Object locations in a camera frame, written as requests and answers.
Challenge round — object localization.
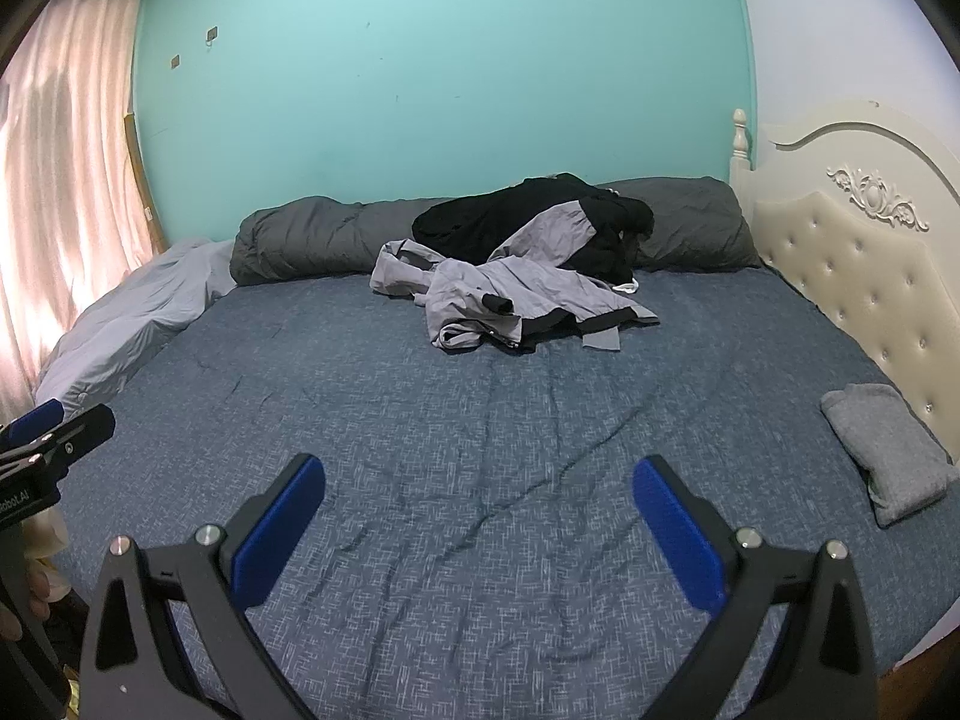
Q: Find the cream tufted headboard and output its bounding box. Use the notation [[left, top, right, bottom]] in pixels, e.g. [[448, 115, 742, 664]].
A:
[[729, 99, 960, 466]]

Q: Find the light grey blanket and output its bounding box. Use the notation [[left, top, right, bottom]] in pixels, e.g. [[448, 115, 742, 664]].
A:
[[34, 238, 237, 421]]

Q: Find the dark grey rolled duvet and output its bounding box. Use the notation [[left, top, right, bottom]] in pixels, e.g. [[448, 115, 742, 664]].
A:
[[229, 177, 763, 287]]

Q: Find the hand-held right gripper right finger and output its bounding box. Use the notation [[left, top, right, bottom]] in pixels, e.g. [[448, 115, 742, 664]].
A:
[[632, 454, 880, 720]]

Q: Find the bed with blue sheet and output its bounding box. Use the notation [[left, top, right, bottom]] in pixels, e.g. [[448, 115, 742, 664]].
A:
[[34, 262, 960, 720]]

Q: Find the wooden window frame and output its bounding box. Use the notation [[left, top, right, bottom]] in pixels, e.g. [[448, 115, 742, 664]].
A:
[[123, 112, 167, 253]]

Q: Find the grey jacket with black trim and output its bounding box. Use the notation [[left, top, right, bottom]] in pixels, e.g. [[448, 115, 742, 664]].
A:
[[370, 199, 661, 353]]

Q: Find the pink curtain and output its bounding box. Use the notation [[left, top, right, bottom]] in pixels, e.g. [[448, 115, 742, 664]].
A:
[[0, 0, 162, 421]]

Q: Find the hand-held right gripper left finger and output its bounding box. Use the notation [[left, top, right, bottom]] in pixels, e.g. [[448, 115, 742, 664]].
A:
[[77, 453, 327, 720]]

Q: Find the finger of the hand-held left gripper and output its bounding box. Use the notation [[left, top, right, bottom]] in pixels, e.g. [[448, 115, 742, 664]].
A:
[[0, 398, 65, 451], [0, 403, 116, 496]]

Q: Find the black garment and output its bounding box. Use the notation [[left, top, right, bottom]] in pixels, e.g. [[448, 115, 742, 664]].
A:
[[412, 174, 655, 287]]

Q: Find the person's left hand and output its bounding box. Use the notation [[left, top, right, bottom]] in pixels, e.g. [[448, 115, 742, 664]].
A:
[[0, 566, 57, 642]]

